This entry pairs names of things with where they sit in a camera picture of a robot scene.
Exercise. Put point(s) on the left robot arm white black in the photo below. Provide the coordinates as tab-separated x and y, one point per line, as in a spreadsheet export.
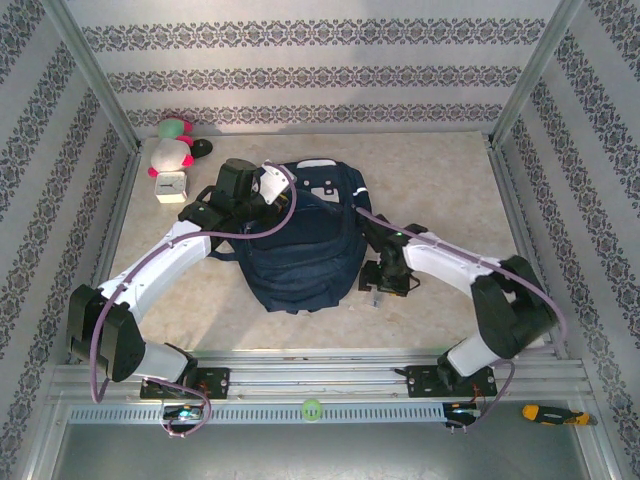
160	265

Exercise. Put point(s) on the white square clock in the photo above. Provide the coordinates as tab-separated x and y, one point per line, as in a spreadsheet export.
171	186

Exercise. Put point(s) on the navy blue backpack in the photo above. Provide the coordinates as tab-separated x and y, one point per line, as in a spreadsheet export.
300	260

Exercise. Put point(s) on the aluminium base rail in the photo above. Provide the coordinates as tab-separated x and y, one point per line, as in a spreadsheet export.
320	382

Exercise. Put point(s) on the black round disc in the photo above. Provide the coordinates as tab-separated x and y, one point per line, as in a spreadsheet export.
203	148

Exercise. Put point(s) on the white pink green plush toy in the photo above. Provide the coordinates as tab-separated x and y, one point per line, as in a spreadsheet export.
170	155

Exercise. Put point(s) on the aluminium frame post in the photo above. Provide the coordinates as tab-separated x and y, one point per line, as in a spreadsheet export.
540	60
85	65

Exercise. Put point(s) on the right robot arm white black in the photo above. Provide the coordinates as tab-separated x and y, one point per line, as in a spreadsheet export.
440	262

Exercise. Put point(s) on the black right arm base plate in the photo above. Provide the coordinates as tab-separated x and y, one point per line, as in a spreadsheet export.
422	382

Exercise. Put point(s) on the aluminium table edge rail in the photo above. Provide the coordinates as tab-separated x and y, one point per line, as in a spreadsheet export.
515	215
122	200

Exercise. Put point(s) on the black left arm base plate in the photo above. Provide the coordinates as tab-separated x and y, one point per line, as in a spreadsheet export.
215	382

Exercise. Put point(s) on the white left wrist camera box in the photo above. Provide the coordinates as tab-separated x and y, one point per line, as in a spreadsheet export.
274	182

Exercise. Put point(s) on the yellow black screwdriver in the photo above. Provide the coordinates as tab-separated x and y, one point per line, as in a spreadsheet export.
550	415

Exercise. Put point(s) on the clear pen pouch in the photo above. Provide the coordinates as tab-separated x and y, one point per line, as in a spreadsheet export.
377	300

